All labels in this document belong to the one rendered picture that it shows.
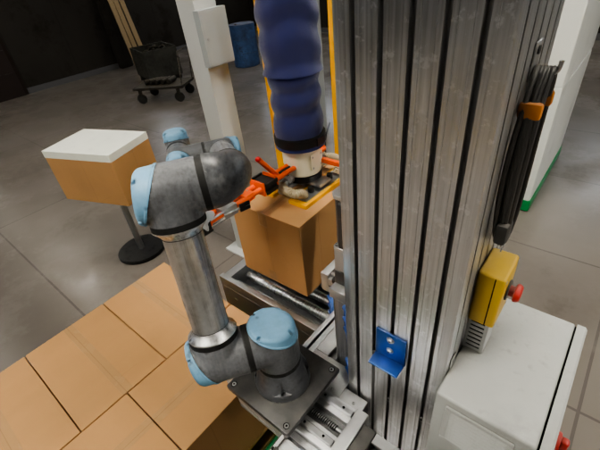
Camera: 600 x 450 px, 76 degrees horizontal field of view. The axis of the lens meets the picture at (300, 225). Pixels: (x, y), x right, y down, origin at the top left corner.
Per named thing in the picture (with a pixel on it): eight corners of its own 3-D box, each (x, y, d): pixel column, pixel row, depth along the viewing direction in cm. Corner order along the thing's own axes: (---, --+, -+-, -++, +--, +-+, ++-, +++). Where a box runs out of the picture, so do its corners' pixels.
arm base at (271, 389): (321, 370, 105) (319, 348, 99) (285, 414, 96) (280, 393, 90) (280, 344, 113) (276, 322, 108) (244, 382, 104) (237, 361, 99)
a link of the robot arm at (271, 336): (306, 367, 95) (302, 331, 87) (254, 384, 93) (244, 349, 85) (294, 330, 105) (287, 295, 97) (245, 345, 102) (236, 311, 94)
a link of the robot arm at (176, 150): (202, 149, 108) (199, 136, 117) (162, 158, 106) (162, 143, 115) (209, 174, 112) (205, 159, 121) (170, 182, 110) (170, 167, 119)
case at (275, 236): (314, 210, 234) (308, 150, 210) (372, 229, 212) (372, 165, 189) (245, 266, 197) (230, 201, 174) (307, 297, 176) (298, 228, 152)
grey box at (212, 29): (229, 59, 239) (219, 4, 221) (236, 60, 236) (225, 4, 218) (204, 68, 227) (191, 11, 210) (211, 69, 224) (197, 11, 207)
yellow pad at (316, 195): (333, 171, 188) (333, 162, 185) (350, 176, 182) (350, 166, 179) (288, 204, 168) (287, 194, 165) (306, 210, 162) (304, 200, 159)
